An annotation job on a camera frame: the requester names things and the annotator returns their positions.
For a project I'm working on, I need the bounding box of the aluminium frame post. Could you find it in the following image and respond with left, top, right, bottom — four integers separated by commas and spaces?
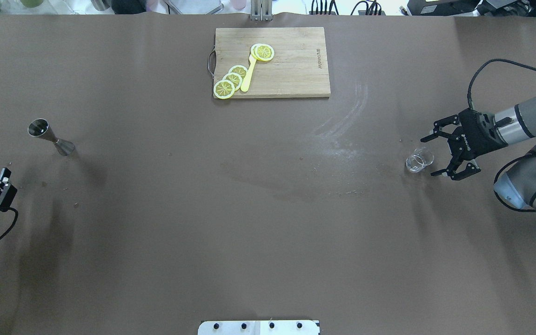
250, 0, 273, 21

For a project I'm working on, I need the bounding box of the small clear glass cup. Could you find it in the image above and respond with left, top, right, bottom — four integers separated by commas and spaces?
405, 147, 435, 173

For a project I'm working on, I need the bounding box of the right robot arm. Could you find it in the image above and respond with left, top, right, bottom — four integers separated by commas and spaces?
421, 97, 536, 213

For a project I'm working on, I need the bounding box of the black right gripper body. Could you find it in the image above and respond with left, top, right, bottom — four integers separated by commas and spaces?
449, 109, 508, 161

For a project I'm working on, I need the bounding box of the end lemon slice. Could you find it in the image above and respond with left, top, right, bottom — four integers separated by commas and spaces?
213, 79, 236, 100

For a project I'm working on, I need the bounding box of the middle lemon slice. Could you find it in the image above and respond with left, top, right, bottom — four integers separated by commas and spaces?
223, 72, 243, 91

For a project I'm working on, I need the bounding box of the lemon slice on knife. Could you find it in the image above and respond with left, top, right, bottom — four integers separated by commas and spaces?
250, 44, 275, 61

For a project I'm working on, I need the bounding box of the white camera mast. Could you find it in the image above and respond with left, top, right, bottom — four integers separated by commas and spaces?
197, 320, 321, 335

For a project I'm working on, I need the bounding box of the wooden cutting board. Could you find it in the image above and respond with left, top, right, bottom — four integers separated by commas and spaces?
211, 27, 330, 99

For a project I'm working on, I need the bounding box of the steel jigger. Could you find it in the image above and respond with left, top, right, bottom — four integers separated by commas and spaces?
27, 118, 76, 156

